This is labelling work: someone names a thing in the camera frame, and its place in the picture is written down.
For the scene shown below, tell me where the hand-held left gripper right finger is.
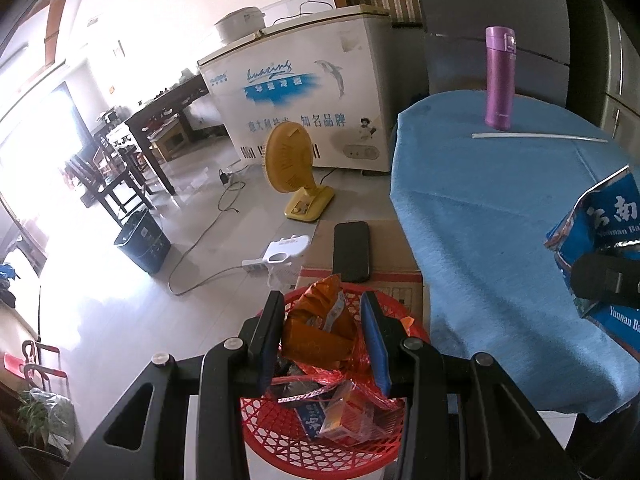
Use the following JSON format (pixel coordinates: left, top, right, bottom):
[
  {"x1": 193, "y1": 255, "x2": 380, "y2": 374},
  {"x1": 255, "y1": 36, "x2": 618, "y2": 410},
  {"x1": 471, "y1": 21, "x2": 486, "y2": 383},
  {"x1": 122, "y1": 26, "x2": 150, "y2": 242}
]
[{"x1": 360, "y1": 291, "x2": 583, "y2": 480}]

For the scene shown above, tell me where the silver refrigerator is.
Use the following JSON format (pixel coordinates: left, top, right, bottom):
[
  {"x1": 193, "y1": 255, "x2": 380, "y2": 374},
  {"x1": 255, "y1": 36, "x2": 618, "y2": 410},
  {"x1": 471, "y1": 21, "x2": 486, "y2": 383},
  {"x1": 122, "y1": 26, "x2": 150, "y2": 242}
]
[{"x1": 560, "y1": 0, "x2": 640, "y2": 136}]

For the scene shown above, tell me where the blue toothpaste box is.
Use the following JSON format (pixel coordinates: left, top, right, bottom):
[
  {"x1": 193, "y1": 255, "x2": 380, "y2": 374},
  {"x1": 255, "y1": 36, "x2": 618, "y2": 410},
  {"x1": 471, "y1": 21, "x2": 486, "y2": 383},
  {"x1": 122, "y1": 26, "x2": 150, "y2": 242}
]
[{"x1": 544, "y1": 164, "x2": 640, "y2": 361}]

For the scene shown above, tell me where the cardboard box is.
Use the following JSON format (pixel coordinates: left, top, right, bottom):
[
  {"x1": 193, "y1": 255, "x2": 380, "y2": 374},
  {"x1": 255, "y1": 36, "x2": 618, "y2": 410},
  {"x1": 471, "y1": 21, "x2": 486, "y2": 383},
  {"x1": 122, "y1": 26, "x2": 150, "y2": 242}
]
[{"x1": 297, "y1": 220, "x2": 426, "y2": 331}]

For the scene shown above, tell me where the red stool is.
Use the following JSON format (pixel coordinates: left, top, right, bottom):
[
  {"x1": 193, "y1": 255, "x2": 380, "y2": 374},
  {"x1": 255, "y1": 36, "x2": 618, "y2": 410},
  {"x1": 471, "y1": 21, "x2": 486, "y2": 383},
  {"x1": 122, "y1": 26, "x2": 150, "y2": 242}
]
[{"x1": 2, "y1": 340, "x2": 66, "y2": 391}]

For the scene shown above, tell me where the orange snack bag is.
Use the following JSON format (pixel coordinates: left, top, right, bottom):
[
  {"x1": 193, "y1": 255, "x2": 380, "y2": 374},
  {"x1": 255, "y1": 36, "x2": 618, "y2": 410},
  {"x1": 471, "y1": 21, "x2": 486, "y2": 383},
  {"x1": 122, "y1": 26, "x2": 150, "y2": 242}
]
[{"x1": 282, "y1": 275, "x2": 361, "y2": 371}]

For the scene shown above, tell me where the orange white carton box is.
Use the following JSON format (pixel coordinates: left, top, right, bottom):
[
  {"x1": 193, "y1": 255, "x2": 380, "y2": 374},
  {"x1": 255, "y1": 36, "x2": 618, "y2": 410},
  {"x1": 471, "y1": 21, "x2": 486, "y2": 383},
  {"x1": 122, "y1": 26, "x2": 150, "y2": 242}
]
[{"x1": 317, "y1": 379, "x2": 377, "y2": 443}]

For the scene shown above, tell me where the white chest freezer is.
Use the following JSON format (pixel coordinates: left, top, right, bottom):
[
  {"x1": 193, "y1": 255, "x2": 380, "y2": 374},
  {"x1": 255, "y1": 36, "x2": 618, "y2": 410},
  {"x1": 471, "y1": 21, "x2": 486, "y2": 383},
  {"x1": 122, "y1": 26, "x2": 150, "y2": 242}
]
[{"x1": 196, "y1": 4, "x2": 396, "y2": 173}]

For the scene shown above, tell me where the dark waste bin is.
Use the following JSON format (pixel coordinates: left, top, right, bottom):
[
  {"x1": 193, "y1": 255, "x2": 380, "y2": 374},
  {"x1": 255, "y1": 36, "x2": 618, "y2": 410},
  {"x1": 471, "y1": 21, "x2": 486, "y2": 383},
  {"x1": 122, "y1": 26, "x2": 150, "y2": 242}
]
[{"x1": 113, "y1": 208, "x2": 172, "y2": 275}]

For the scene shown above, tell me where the blue tablecloth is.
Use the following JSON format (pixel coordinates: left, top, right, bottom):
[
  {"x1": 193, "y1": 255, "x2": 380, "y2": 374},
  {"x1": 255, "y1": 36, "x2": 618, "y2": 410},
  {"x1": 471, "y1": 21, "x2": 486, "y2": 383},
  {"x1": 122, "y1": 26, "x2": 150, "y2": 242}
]
[{"x1": 390, "y1": 90, "x2": 640, "y2": 423}]

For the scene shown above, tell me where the white straw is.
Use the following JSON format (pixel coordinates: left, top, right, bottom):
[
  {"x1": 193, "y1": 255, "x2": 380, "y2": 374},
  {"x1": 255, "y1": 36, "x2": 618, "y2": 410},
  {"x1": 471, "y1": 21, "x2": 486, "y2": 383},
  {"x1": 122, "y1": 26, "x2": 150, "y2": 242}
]
[{"x1": 471, "y1": 132, "x2": 610, "y2": 144}]

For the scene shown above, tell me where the red plastic basket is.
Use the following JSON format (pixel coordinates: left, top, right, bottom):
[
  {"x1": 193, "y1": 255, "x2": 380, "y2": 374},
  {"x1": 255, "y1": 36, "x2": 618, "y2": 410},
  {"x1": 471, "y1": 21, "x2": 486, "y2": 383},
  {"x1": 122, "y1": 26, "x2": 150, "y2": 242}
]
[{"x1": 239, "y1": 282, "x2": 432, "y2": 462}]

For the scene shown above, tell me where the dark wooden chair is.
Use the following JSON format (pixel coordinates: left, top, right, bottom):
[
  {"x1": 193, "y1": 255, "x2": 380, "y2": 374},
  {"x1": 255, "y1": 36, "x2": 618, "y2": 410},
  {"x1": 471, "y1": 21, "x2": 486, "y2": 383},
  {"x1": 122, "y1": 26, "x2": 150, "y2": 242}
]
[{"x1": 65, "y1": 132, "x2": 153, "y2": 226}]

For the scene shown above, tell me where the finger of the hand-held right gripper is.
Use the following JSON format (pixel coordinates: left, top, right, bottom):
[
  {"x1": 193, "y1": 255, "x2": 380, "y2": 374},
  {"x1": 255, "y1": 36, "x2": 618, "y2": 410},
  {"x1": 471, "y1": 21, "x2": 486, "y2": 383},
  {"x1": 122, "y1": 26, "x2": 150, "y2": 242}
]
[{"x1": 571, "y1": 254, "x2": 640, "y2": 307}]

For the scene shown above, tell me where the low wooden stool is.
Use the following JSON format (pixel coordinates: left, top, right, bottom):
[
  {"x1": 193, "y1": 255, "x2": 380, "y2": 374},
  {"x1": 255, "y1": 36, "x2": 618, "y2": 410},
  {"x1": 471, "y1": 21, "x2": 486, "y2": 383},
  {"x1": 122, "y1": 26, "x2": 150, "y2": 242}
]
[{"x1": 150, "y1": 122, "x2": 191, "y2": 163}]

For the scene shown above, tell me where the white plastic device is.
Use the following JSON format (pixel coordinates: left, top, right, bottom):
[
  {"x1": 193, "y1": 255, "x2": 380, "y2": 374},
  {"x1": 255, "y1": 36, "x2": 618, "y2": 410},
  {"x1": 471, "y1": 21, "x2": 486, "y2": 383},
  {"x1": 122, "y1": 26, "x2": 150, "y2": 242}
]
[{"x1": 265, "y1": 235, "x2": 311, "y2": 265}]

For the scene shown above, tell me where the black phone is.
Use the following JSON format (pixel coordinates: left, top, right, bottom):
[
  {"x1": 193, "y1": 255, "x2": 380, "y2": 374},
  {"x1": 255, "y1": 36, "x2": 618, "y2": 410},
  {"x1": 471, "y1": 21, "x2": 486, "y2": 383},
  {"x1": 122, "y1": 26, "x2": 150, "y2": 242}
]
[{"x1": 332, "y1": 221, "x2": 372, "y2": 283}]

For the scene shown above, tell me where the grey cabinet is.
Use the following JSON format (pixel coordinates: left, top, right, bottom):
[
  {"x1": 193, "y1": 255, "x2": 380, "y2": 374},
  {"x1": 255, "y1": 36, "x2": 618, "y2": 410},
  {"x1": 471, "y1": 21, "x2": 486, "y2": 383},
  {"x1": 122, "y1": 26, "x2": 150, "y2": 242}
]
[{"x1": 410, "y1": 0, "x2": 571, "y2": 108}]

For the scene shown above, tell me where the potted plant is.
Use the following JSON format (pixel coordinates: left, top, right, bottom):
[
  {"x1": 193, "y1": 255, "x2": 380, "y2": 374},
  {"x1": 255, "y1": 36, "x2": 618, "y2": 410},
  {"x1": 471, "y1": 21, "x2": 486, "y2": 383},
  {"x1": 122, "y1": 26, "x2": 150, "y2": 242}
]
[{"x1": 17, "y1": 387, "x2": 76, "y2": 466}]

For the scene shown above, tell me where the white rice cooker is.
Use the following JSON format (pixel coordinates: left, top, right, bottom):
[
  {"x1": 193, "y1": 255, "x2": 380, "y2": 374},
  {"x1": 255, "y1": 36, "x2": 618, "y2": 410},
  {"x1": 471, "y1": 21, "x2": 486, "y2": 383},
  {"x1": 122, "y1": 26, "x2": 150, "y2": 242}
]
[{"x1": 214, "y1": 6, "x2": 268, "y2": 43}]

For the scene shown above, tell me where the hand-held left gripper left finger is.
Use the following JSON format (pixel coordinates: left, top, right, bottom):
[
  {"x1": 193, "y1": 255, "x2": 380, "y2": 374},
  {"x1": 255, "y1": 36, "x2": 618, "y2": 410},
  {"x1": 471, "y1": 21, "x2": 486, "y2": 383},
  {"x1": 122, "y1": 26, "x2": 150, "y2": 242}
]
[{"x1": 62, "y1": 290, "x2": 286, "y2": 480}]

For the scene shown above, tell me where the white blue-print packet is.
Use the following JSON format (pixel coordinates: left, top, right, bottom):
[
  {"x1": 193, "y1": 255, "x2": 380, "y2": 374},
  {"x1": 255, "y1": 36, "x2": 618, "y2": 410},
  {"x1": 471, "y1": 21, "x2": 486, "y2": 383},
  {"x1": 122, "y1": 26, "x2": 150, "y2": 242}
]
[{"x1": 294, "y1": 402, "x2": 328, "y2": 438}]

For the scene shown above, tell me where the white power strip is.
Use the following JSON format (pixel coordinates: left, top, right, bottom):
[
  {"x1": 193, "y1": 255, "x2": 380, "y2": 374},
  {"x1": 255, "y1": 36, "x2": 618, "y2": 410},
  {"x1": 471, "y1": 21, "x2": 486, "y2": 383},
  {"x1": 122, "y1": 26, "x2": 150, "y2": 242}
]
[{"x1": 241, "y1": 255, "x2": 281, "y2": 277}]

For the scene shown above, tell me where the dark wrapper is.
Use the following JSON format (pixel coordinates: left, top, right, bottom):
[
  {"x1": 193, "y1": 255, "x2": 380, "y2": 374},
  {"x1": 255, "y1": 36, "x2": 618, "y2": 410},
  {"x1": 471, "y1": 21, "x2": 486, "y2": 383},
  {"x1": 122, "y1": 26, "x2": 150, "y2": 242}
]
[{"x1": 274, "y1": 355, "x2": 326, "y2": 398}]

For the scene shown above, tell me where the purple thermos bottle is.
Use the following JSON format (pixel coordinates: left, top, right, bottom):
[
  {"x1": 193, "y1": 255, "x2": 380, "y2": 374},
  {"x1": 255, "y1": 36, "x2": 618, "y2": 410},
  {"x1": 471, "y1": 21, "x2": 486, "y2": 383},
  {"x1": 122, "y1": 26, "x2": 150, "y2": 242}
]
[{"x1": 484, "y1": 26, "x2": 517, "y2": 131}]

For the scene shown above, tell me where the dark wooden table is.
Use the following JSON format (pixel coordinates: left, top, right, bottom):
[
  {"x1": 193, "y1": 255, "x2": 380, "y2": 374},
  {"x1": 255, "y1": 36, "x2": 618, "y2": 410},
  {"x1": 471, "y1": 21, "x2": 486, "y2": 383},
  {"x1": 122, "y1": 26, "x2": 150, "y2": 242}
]
[{"x1": 125, "y1": 75, "x2": 226, "y2": 196}]

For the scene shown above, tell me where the grey floor cable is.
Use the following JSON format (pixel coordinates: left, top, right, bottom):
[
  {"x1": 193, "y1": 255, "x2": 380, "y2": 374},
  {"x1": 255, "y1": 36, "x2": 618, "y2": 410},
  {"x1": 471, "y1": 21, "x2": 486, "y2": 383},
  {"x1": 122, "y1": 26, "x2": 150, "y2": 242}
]
[{"x1": 167, "y1": 170, "x2": 251, "y2": 295}]

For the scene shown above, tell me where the yellow electric fan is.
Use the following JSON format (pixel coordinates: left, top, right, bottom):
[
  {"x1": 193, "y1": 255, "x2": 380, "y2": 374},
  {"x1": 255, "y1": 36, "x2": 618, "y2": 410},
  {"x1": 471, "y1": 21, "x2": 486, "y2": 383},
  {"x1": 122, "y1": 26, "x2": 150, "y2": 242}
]
[{"x1": 263, "y1": 122, "x2": 335, "y2": 223}]

